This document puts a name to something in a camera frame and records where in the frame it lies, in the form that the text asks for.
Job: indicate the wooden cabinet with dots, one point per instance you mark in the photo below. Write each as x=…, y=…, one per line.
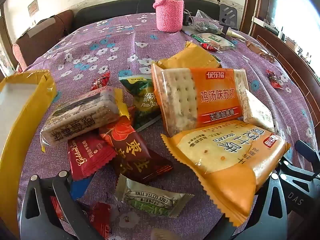
x=287, y=47

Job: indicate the beige blurred object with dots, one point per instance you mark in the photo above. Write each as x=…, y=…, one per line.
x=162, y=235

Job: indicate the yellow cardboard box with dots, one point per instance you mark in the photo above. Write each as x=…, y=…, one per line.
x=37, y=97

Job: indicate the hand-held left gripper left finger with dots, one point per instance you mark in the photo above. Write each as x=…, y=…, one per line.
x=78, y=188

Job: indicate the white and green cake packet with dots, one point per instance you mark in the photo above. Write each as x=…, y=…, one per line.
x=150, y=197

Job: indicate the red packet with golden print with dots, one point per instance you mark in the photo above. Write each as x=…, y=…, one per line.
x=90, y=155

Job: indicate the green and white flat packet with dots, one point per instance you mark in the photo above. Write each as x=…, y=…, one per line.
x=213, y=40

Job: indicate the small wall plaque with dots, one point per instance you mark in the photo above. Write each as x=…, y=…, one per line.
x=33, y=8

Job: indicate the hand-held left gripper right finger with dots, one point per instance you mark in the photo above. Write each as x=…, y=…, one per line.
x=271, y=212

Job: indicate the clear plastic bag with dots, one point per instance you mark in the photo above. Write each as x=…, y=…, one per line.
x=206, y=25

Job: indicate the small red candy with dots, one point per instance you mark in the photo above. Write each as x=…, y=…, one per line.
x=101, y=80
x=274, y=79
x=210, y=47

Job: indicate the green peas packet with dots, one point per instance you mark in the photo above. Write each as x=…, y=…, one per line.
x=142, y=97

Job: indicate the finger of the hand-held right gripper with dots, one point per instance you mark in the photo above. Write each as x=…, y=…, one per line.
x=308, y=152
x=297, y=171

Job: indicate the flat yellow snack packet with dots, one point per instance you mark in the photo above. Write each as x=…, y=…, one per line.
x=190, y=57

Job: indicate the black phone stand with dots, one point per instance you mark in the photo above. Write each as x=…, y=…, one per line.
x=228, y=17

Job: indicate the grey sesame cracker packet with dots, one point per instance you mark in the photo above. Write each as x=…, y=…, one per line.
x=80, y=117

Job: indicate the large yellow biscuit packet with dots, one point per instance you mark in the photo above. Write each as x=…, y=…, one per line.
x=225, y=165

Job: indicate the pink thermos with knitted sleeve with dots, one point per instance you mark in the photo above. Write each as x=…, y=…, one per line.
x=168, y=12

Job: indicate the cream white snack packet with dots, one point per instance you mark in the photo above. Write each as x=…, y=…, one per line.
x=257, y=112

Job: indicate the brown armchair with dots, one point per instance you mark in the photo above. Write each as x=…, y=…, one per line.
x=40, y=40

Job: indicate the plain red snack packet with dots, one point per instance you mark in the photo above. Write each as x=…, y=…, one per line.
x=97, y=217

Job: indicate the brown wrapped snack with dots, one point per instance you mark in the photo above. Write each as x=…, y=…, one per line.
x=260, y=51

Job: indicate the dark red jujube packet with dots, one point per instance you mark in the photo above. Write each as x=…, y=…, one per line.
x=130, y=150

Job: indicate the black sofa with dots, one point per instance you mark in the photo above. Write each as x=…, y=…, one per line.
x=112, y=10

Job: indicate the orange soda cracker packet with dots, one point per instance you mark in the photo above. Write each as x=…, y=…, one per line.
x=215, y=97

